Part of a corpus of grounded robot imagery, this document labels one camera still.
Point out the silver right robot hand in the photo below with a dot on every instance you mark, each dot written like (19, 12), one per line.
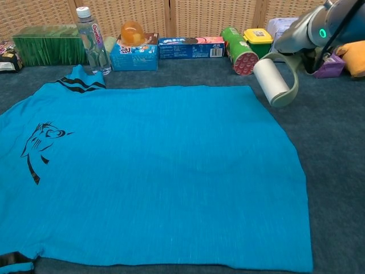
(293, 35)

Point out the pale green lint roller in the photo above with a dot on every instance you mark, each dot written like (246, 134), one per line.
(271, 80)

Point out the white wet wipes pack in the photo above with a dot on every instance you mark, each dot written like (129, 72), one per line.
(280, 25)

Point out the green container yellow lid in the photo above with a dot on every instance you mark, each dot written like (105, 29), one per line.
(256, 42)

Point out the small purple box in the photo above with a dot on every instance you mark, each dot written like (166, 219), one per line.
(332, 65)

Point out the green chips can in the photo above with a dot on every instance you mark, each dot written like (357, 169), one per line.
(241, 54)

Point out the orange plush toy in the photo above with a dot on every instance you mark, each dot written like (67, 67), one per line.
(355, 57)

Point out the woven folding screen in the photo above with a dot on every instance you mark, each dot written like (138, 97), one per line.
(199, 17)

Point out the blue pink cookie box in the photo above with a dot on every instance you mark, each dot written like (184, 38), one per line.
(188, 48)

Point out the dark blue table mat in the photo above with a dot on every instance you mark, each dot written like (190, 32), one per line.
(336, 171)

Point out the blue snack carton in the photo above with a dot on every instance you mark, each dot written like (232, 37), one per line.
(134, 60)

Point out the orange jelly cup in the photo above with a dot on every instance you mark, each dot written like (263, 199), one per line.
(131, 32)

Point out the blue cat print t-shirt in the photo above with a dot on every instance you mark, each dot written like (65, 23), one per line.
(157, 171)

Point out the clear plastic water bottle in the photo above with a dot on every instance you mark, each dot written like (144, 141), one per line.
(92, 48)

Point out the green grass print box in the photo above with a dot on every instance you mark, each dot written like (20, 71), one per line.
(48, 48)

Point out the purple black snack bag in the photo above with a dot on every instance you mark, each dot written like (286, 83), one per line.
(8, 57)

